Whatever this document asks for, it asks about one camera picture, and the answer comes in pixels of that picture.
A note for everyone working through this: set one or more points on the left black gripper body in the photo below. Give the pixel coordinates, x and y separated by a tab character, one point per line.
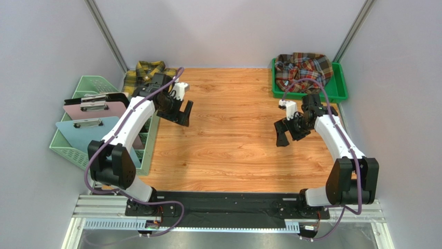
171	105

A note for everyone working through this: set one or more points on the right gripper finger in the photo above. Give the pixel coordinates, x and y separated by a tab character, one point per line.
281	129
295	130

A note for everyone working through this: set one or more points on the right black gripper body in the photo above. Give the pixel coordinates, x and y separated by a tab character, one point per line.
294	128

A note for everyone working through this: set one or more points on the red brown plaid shirt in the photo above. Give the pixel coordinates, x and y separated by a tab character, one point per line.
301	72

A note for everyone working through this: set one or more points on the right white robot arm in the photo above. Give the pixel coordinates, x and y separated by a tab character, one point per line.
353	178

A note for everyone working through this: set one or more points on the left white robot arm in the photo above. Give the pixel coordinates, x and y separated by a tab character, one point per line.
110	162

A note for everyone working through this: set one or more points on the yellow plaid folded shirt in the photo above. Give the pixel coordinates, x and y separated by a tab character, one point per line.
143	74

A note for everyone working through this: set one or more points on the green plastic tray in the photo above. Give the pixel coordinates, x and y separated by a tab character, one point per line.
336	88

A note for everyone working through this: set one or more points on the pink clipboard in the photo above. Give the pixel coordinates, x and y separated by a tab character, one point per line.
91	110

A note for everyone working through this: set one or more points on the blue clipboard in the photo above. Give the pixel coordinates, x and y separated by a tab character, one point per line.
72	137

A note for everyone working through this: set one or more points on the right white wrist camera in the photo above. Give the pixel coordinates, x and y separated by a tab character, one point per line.
290	107

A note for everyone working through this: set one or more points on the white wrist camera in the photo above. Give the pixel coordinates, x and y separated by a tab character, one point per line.
179	89
290	107

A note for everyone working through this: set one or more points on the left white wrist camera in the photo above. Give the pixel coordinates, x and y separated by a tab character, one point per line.
179	89

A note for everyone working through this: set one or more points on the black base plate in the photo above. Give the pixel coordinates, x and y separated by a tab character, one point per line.
226	209

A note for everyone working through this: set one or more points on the right corner aluminium post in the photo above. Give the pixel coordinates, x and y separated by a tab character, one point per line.
354	29

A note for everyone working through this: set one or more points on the corner aluminium post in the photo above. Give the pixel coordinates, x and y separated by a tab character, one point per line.
102	25
354	29

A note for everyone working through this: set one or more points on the left corner aluminium post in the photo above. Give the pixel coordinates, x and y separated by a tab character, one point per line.
102	25

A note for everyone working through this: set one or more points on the aluminium rail frame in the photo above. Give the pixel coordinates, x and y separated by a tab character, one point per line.
99	221

